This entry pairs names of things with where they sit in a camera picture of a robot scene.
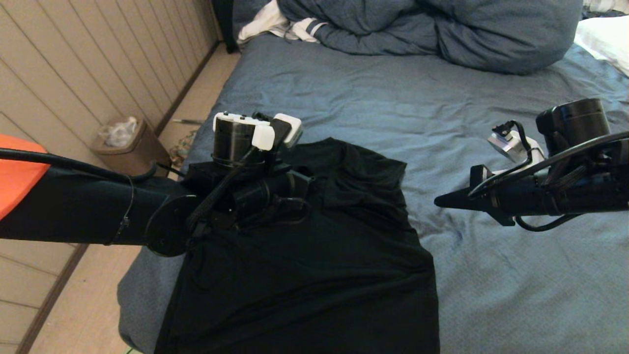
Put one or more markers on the white striped garment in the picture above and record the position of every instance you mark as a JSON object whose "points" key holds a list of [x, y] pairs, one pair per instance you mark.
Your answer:
{"points": [[265, 22]]}

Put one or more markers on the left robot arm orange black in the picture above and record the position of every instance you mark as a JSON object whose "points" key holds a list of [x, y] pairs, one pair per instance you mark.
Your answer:
{"points": [[88, 206]]}

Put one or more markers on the brown trash bin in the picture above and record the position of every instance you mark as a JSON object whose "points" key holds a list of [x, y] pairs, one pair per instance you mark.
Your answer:
{"points": [[142, 157]]}

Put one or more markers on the white crumpled cloth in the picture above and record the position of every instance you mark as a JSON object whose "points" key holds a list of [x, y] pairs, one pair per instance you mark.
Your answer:
{"points": [[602, 5]]}

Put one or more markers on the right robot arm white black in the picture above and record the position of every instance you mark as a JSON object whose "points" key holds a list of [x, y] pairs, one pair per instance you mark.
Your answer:
{"points": [[575, 125]]}

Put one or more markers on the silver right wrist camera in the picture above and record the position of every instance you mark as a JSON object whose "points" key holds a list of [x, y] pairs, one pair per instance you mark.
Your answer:
{"points": [[516, 145]]}

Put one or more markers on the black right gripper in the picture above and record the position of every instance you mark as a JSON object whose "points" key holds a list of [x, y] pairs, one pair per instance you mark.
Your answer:
{"points": [[560, 196]]}

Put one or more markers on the black printed t-shirt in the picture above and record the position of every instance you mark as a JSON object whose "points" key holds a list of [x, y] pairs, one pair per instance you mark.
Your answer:
{"points": [[319, 275]]}

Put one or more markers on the bed with blue sheet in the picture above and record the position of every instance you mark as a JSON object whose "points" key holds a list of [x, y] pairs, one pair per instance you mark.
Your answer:
{"points": [[491, 295]]}

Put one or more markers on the thin dark pen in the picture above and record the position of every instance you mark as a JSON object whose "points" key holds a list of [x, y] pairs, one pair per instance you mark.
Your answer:
{"points": [[189, 121]]}

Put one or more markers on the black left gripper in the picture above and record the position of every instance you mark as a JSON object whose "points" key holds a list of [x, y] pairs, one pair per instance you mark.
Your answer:
{"points": [[265, 194]]}

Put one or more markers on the clear plastic bin bag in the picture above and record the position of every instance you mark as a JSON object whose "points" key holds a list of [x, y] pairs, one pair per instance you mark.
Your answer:
{"points": [[119, 132]]}

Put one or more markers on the white pillow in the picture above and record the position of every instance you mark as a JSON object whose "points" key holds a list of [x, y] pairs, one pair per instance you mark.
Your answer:
{"points": [[607, 39]]}

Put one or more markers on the blue bunched duvet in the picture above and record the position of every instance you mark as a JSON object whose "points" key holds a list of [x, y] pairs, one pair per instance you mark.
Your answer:
{"points": [[442, 34]]}

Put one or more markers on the black bedside furniture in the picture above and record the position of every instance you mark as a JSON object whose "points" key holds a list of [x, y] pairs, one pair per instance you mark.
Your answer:
{"points": [[225, 24]]}

